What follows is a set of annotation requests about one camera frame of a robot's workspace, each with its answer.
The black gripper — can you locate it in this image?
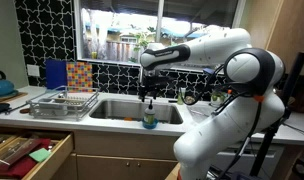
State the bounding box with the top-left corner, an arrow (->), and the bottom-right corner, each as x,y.
138,73 -> 169,103

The green soap pump bottle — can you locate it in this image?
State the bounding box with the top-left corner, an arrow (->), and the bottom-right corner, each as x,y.
143,99 -> 156,125

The stainless steel sink basin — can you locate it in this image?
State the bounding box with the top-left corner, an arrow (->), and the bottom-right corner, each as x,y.
88,99 -> 185,125

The beige base cabinet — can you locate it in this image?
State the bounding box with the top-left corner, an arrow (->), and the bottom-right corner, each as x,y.
50,129 -> 181,180

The white framed window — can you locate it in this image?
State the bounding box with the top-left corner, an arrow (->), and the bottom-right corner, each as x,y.
73,0 -> 246,68

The glass jar with plant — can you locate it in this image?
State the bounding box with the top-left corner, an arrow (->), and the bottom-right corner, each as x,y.
210,90 -> 227,108

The colourful mosaic board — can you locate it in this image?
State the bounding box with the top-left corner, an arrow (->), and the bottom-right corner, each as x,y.
65,61 -> 94,93

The blue cutting board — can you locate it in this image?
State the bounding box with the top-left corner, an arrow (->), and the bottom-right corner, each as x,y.
45,59 -> 68,90

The open wooden drawer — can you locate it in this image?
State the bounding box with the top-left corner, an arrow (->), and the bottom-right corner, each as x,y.
0,129 -> 75,180

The light green sponge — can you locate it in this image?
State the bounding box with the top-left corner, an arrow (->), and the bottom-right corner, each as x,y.
28,147 -> 52,163

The wooden cutting board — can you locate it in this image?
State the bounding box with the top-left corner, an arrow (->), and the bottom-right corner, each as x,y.
0,91 -> 29,105

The red cloth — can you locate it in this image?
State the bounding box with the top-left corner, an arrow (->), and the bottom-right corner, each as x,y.
0,138 -> 53,179

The teal kettle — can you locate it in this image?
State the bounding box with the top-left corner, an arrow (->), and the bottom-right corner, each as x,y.
0,68 -> 16,99

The metal wire dish rack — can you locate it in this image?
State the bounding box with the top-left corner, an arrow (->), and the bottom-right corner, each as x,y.
26,85 -> 100,122

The black braided cable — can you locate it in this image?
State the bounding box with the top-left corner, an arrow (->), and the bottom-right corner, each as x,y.
183,64 -> 264,180

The white light switch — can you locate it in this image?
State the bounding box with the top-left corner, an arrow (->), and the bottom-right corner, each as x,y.
26,64 -> 41,78

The black camera stand pole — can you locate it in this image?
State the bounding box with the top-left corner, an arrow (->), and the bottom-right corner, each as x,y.
249,51 -> 304,178

